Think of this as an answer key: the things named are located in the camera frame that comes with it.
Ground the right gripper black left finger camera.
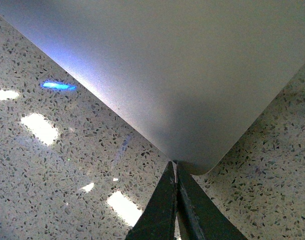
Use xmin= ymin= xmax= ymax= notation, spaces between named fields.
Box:
xmin=125 ymin=161 xmax=177 ymax=240

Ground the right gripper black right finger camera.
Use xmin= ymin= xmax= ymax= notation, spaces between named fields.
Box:
xmin=176 ymin=162 xmax=246 ymax=240

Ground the grey laptop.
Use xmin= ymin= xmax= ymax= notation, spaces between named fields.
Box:
xmin=0 ymin=0 xmax=305 ymax=175

